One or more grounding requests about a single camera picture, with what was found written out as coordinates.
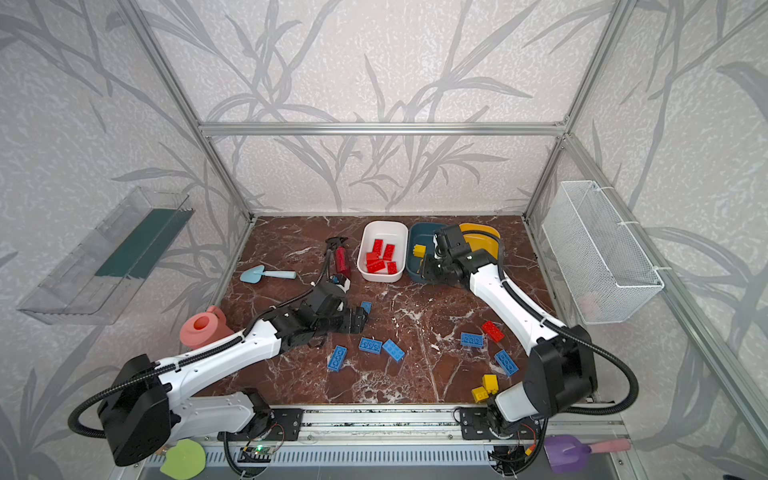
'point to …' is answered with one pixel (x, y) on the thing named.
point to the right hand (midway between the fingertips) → (424, 262)
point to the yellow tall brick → (490, 383)
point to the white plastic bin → (383, 248)
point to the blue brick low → (370, 345)
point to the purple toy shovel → (569, 455)
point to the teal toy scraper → (255, 274)
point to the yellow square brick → (419, 250)
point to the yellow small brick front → (479, 394)
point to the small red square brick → (372, 256)
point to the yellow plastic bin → (481, 237)
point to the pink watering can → (204, 328)
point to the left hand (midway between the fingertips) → (360, 307)
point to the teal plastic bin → (421, 233)
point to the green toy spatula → (185, 461)
